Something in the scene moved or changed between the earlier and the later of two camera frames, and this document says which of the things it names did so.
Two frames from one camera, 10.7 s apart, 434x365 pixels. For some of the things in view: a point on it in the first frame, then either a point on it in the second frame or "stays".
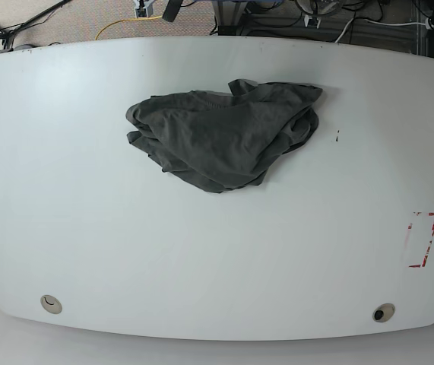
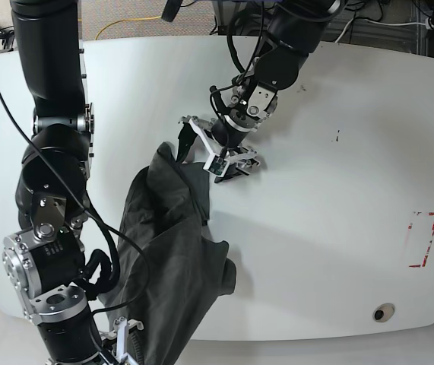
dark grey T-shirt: x=223 y=141 → x=169 y=274
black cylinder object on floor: x=172 y=10 stays
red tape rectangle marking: x=428 y=249 stays
